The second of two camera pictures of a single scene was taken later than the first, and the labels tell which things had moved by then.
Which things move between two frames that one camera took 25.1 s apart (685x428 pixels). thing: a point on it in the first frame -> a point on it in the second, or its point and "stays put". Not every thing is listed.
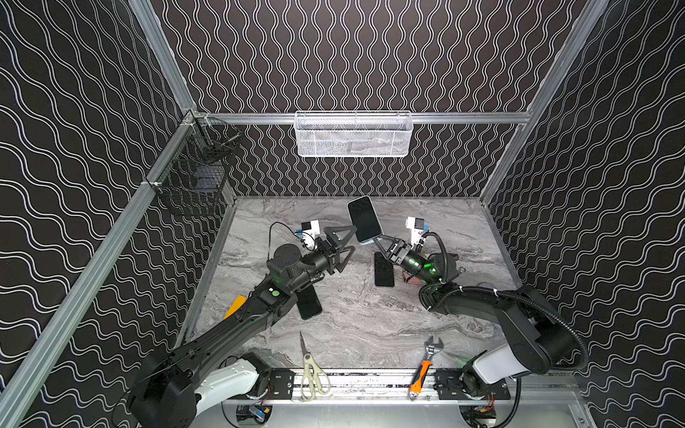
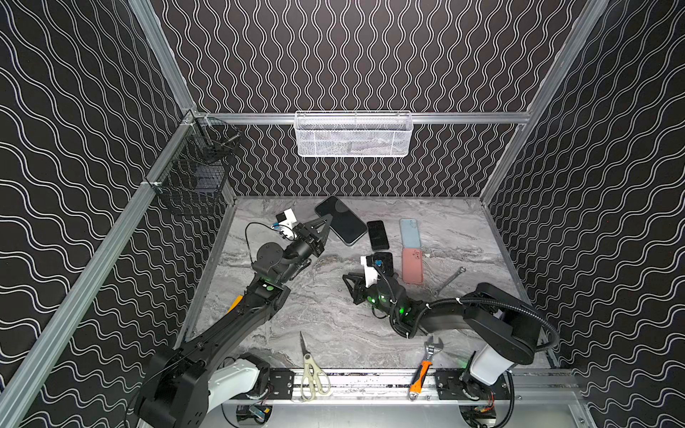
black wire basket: (193, 182) stays put
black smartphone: (309, 303) -> (343, 222)
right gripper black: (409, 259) -> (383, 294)
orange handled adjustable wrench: (420, 376) stays put
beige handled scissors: (313, 377) stays put
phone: (383, 271) stays put
